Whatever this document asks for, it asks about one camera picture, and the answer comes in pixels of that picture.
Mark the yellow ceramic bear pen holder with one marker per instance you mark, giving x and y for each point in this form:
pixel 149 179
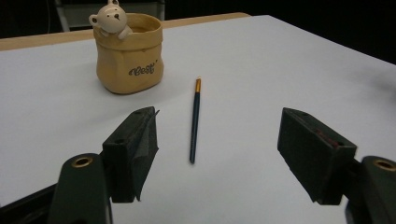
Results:
pixel 124 59

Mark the dark blue gold-ferrule brush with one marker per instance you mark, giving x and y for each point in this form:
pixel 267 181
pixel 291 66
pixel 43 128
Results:
pixel 195 124

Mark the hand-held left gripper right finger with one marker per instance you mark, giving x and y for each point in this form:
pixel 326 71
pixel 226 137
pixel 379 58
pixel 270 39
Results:
pixel 311 155

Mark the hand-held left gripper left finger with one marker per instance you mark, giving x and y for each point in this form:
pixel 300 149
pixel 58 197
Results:
pixel 124 155

